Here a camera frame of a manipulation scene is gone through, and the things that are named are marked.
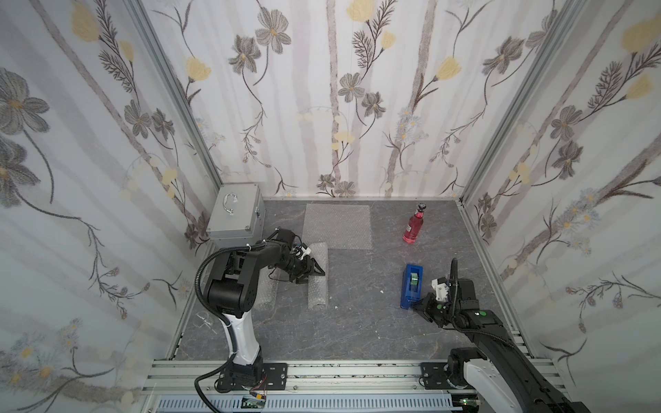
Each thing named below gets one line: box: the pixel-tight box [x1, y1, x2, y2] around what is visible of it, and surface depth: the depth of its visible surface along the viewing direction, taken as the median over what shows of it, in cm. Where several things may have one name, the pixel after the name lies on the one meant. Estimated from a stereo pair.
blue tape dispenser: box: [400, 264, 425, 310], surface depth 90 cm
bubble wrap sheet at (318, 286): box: [308, 241, 329, 311], surface depth 90 cm
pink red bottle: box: [402, 202, 427, 245], surface depth 100 cm
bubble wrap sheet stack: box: [302, 203, 373, 250], surface depth 113 cm
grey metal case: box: [205, 182, 266, 251], surface depth 96 cm
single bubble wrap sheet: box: [252, 265, 280, 312], surface depth 88 cm
